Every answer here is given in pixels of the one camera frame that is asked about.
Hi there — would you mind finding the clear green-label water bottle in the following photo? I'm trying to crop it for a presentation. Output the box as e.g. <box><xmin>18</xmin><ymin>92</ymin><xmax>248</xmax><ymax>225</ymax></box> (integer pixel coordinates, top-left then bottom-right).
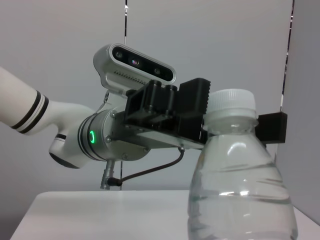
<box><xmin>187</xmin><ymin>89</ymin><xmax>300</xmax><ymax>240</ymax></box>

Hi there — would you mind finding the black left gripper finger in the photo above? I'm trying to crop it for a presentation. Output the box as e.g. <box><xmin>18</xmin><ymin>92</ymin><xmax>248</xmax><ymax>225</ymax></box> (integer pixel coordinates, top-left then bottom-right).
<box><xmin>257</xmin><ymin>112</ymin><xmax>288</xmax><ymax>144</ymax></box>
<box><xmin>147</xmin><ymin>77</ymin><xmax>213</xmax><ymax>140</ymax></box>

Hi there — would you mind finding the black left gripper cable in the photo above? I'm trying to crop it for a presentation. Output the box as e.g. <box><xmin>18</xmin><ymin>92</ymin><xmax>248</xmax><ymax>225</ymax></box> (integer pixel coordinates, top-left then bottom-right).
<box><xmin>107</xmin><ymin>147</ymin><xmax>186</xmax><ymax>186</ymax></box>

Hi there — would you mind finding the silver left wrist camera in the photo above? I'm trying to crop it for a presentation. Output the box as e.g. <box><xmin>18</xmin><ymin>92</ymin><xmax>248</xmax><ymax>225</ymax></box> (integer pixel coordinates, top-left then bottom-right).
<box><xmin>93</xmin><ymin>43</ymin><xmax>177</xmax><ymax>97</ymax></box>

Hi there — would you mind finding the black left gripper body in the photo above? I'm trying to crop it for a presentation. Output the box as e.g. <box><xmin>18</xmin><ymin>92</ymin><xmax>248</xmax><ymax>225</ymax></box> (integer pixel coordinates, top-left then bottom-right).
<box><xmin>109</xmin><ymin>83</ymin><xmax>208</xmax><ymax>151</ymax></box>

